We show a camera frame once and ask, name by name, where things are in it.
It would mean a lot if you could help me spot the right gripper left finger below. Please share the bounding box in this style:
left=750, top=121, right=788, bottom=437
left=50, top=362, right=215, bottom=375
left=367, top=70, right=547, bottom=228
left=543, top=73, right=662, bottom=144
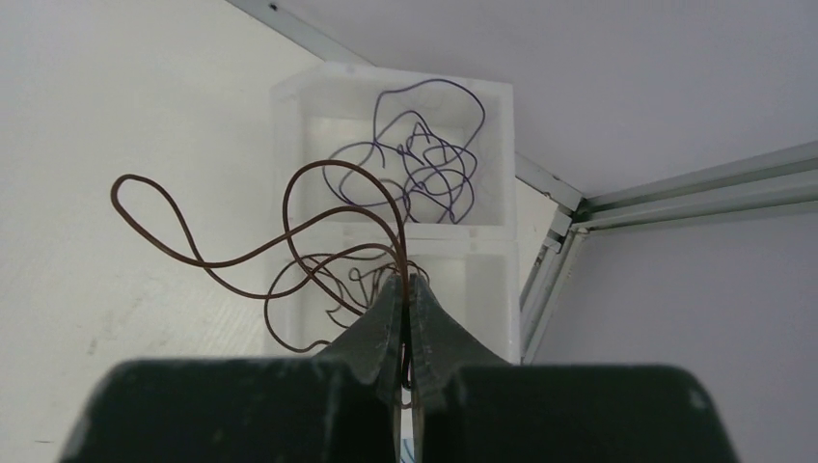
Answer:
left=59, top=277, right=403, bottom=462

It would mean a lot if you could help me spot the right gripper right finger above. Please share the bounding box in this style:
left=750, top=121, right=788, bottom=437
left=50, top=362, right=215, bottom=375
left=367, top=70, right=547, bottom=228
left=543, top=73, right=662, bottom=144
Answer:
left=407, top=277, right=738, bottom=462

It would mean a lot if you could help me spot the white compartment tray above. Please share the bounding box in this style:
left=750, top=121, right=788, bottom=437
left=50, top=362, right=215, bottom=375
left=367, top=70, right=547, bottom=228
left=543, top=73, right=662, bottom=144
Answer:
left=270, top=63, right=521, bottom=363

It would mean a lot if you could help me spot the right corner aluminium post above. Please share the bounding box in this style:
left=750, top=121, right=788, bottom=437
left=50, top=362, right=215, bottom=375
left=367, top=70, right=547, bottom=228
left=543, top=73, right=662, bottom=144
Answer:
left=518, top=142, right=817, bottom=364

